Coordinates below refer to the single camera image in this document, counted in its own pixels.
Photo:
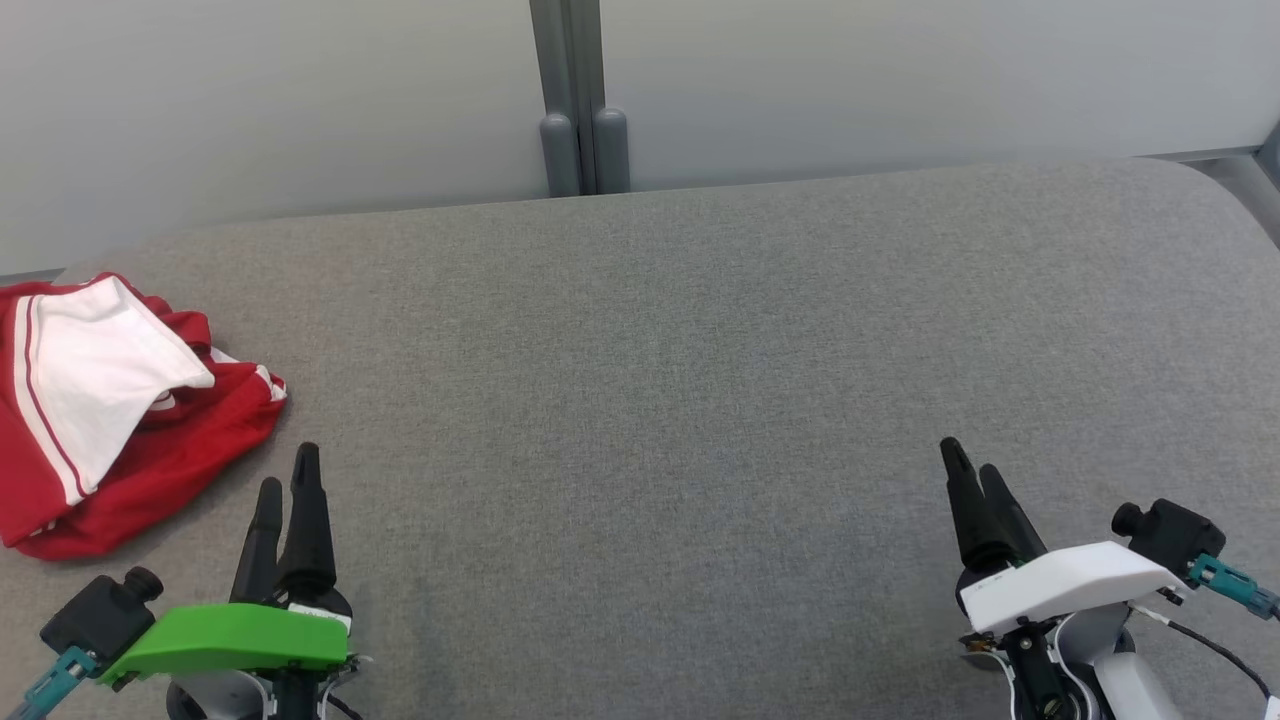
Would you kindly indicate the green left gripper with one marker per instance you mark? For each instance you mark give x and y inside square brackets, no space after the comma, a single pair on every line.
[230,635]

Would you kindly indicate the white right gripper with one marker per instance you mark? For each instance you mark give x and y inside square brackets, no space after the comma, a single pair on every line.
[1070,585]

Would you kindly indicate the red white basketball shorts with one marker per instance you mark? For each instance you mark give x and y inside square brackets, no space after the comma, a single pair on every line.
[170,460]

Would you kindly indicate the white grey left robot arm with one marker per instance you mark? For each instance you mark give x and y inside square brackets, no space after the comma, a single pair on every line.
[215,698]

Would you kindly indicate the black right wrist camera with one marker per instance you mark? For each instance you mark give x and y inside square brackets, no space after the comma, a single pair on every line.
[1175,535]

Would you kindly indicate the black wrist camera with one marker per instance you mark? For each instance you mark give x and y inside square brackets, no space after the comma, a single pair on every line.
[95,615]
[1175,535]

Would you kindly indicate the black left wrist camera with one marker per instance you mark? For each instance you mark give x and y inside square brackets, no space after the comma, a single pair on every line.
[95,615]

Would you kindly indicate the grey single partition post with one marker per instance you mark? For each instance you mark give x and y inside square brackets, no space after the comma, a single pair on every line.
[1270,160]

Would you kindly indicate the grey double partition post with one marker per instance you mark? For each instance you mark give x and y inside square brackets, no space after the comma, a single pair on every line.
[580,100]

